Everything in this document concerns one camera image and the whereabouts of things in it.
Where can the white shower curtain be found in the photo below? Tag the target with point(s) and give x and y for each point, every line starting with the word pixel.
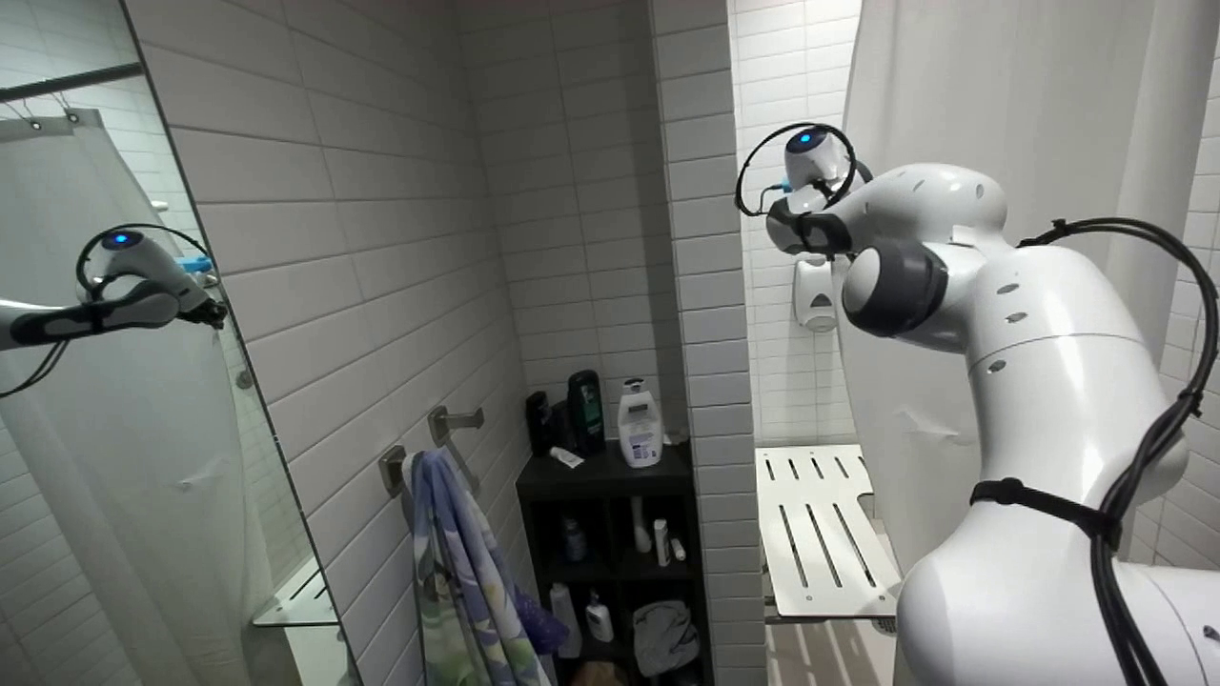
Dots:
pixel 1014 118

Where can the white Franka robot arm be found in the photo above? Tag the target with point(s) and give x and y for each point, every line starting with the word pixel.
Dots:
pixel 1043 421

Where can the dark green bottle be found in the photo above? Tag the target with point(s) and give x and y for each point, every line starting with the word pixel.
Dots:
pixel 584 411

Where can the white pump lotion bottle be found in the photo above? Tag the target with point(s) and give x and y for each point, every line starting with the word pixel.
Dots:
pixel 638 428

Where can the small black bottle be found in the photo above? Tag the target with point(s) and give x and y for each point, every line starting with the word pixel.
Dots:
pixel 537 421

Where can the small white bar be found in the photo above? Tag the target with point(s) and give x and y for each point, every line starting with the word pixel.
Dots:
pixel 564 457

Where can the black shelf unit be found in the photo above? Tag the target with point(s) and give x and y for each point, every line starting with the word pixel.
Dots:
pixel 610 509

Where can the chrome towel bar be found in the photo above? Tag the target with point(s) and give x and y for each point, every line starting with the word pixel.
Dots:
pixel 442 417

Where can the slim white tube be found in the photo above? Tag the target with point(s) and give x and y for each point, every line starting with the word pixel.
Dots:
pixel 638 523

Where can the dark shelf bottle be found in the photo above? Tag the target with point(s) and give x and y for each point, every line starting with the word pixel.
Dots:
pixel 573 539

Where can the small white bottle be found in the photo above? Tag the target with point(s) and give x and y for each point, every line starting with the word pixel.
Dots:
pixel 662 542

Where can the blue patterned towel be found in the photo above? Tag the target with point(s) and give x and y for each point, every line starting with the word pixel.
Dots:
pixel 461 575

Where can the white squat bottle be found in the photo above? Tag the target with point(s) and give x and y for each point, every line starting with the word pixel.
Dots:
pixel 597 621

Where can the white slatted shower bench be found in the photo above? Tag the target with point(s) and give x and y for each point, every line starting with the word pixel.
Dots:
pixel 814 536

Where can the tall pale bottle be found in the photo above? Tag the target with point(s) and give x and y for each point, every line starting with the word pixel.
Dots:
pixel 560 621

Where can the grey folded cloth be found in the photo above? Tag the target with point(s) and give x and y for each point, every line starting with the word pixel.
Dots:
pixel 663 638

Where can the white wall soap dispenser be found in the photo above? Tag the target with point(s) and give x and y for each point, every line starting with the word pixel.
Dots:
pixel 818 303

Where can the large wall mirror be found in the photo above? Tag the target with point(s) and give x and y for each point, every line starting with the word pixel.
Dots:
pixel 128 407

